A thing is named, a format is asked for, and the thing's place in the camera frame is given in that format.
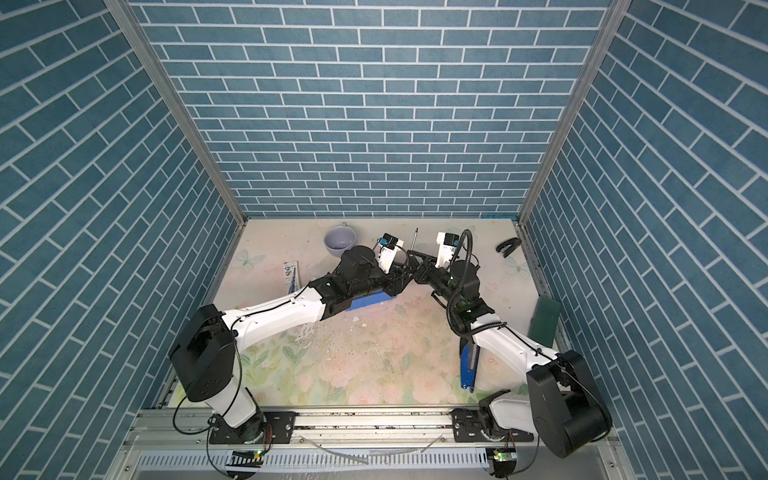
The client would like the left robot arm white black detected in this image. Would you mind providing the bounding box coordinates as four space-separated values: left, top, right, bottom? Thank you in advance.
168 246 420 443

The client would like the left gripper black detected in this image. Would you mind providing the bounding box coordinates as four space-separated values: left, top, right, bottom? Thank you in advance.
348 260 415 299

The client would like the green sponge block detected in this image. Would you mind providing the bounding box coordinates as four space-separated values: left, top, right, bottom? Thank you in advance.
528 295 562 348

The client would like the blue black stapler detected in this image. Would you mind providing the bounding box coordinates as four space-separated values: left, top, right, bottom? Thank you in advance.
460 337 481 393

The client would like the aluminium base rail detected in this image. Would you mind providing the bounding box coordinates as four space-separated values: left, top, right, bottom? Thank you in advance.
107 406 634 479

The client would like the blue plastic bin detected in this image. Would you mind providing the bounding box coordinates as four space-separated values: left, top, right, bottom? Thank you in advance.
348 291 393 311

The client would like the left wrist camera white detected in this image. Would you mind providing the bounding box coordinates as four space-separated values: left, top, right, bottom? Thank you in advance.
378 233 403 274

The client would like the grey lavender cup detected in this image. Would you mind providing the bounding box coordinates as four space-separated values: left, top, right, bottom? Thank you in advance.
323 222 357 258

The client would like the white toothpaste tube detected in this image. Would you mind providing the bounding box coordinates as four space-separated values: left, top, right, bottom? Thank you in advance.
283 261 300 294

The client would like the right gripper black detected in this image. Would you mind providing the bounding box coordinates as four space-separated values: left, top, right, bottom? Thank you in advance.
408 250 463 312

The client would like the black yellow screwdriver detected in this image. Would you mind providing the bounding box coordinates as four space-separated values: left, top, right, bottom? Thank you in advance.
407 227 419 257

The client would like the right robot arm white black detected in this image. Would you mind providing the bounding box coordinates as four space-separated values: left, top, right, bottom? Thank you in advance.
408 252 613 458

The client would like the black clip tool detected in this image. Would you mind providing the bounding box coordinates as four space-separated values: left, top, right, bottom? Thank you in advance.
495 237 522 258

